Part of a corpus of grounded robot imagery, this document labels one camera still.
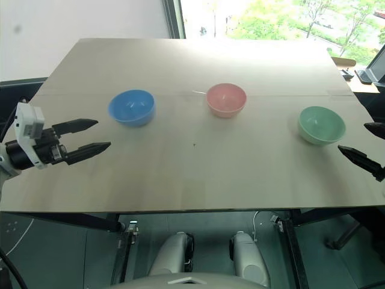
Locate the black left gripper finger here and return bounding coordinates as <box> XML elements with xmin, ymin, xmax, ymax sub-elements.
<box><xmin>51</xmin><ymin>119</ymin><xmax>99</xmax><ymax>135</ymax></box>
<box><xmin>64</xmin><ymin>141</ymin><xmax>112</xmax><ymax>166</ymax></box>

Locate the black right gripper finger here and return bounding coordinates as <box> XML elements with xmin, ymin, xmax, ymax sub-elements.
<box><xmin>337</xmin><ymin>145</ymin><xmax>385</xmax><ymax>183</ymax></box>
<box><xmin>363</xmin><ymin>121</ymin><xmax>385</xmax><ymax>140</ymax></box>

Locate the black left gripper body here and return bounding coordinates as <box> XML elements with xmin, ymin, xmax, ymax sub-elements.
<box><xmin>32</xmin><ymin>125</ymin><xmax>69</xmax><ymax>166</ymax></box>

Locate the wooden side desk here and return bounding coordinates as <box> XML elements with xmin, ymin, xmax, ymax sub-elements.
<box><xmin>332</xmin><ymin>57</ymin><xmax>381</xmax><ymax>94</ymax></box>

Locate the green plastic bowl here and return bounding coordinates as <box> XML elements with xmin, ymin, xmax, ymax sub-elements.
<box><xmin>297</xmin><ymin>105</ymin><xmax>347</xmax><ymax>146</ymax></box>

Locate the black keyboard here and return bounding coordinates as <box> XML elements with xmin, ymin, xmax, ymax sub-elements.
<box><xmin>354</xmin><ymin>69</ymin><xmax>374</xmax><ymax>84</ymax></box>

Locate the blue plastic bowl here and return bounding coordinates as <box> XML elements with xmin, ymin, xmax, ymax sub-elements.
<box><xmin>107</xmin><ymin>89</ymin><xmax>157</xmax><ymax>128</ymax></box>

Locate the black computer monitor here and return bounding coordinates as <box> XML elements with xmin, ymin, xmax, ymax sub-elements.
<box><xmin>364</xmin><ymin>45</ymin><xmax>385</xmax><ymax>85</ymax></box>

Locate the brown cardboard box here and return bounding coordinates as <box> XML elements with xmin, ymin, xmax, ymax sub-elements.
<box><xmin>330</xmin><ymin>56</ymin><xmax>357</xmax><ymax>68</ymax></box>

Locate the black stand foot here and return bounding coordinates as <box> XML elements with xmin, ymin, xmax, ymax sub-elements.
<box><xmin>324</xmin><ymin>221</ymin><xmax>366</xmax><ymax>250</ymax></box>

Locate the black table leg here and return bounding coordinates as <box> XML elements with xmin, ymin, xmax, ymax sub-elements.
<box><xmin>278</xmin><ymin>210</ymin><xmax>310</xmax><ymax>289</ymax></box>

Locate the silver left robot leg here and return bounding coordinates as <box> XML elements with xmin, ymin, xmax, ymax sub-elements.
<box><xmin>149</xmin><ymin>231</ymin><xmax>196</xmax><ymax>276</ymax></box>

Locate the silver robot leg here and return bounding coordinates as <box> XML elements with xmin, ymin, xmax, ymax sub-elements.
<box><xmin>149</xmin><ymin>231</ymin><xmax>196</xmax><ymax>276</ymax></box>
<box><xmin>229</xmin><ymin>231</ymin><xmax>271</xmax><ymax>288</ymax></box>

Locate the red plastic bowl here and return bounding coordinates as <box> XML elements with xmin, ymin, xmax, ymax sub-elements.
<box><xmin>206</xmin><ymin>83</ymin><xmax>248</xmax><ymax>119</ymax></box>

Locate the silver right robot leg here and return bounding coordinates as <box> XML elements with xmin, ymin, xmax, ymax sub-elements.
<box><xmin>229</xmin><ymin>231</ymin><xmax>271</xmax><ymax>288</ymax></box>

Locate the silver robot torso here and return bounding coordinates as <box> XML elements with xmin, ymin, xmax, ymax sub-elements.
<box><xmin>109</xmin><ymin>272</ymin><xmax>270</xmax><ymax>289</ymax></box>

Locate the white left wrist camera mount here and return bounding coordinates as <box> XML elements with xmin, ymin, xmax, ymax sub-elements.
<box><xmin>14</xmin><ymin>102</ymin><xmax>46</xmax><ymax>170</ymax></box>

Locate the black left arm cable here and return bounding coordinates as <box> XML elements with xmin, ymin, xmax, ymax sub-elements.
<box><xmin>0</xmin><ymin>96</ymin><xmax>28</xmax><ymax>143</ymax></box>

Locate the black table frame brace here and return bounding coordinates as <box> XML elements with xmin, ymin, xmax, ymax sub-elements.
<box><xmin>0</xmin><ymin>211</ymin><xmax>121</xmax><ymax>233</ymax></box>

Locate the thin white cable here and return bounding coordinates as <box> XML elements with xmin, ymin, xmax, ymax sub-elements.
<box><xmin>251</xmin><ymin>210</ymin><xmax>263</xmax><ymax>243</ymax></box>

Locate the black floor cable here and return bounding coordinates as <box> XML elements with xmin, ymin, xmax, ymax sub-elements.
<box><xmin>0</xmin><ymin>248</ymin><xmax>31</xmax><ymax>289</ymax></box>

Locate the dark window frame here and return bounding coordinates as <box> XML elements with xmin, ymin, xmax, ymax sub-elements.
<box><xmin>162</xmin><ymin>0</ymin><xmax>187</xmax><ymax>40</ymax></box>

